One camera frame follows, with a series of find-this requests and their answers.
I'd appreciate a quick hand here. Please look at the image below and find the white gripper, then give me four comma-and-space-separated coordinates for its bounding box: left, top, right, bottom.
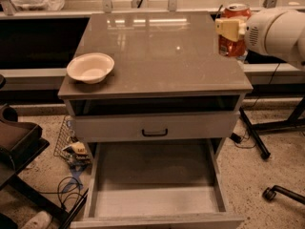
214, 8, 300, 63

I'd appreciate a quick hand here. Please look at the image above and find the red coke can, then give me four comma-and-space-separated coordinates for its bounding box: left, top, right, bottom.
218, 3, 251, 57

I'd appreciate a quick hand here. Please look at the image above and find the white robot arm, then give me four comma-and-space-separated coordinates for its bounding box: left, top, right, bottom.
215, 8, 305, 71

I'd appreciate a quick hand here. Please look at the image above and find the grey drawer cabinet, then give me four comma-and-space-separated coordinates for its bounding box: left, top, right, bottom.
58, 11, 252, 153

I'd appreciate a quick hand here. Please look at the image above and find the closed grey drawer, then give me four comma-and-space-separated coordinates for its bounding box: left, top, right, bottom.
71, 112, 239, 142

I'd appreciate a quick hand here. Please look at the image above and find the open grey bottom drawer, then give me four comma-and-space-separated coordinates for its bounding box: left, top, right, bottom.
71, 140, 244, 229

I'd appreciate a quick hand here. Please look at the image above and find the clear plastic water bottle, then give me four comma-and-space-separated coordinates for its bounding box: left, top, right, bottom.
237, 52, 248, 64

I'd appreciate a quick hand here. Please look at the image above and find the black stand leg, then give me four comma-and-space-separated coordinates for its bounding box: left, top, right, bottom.
239, 108, 271, 160

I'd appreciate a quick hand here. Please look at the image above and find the white paper bowl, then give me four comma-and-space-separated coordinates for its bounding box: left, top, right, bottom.
67, 52, 114, 84

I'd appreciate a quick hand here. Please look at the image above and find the black chair caster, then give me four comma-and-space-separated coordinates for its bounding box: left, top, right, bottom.
262, 185, 305, 205

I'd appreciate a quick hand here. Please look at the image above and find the snack chip bag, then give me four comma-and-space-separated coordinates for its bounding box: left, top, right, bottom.
62, 141, 91, 166

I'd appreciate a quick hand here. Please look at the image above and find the dark office chair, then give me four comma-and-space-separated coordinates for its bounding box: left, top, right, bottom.
0, 104, 69, 223

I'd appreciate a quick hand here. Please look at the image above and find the white shoe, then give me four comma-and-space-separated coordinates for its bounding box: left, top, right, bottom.
21, 211, 52, 229

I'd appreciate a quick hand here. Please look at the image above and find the black drawer handle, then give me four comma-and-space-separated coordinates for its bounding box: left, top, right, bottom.
141, 129, 169, 137

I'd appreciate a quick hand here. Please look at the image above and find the wire mesh basket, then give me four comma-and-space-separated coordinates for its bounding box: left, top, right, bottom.
53, 115, 76, 159

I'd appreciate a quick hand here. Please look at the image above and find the black cable on floor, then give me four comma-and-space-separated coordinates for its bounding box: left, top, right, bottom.
37, 176, 89, 212

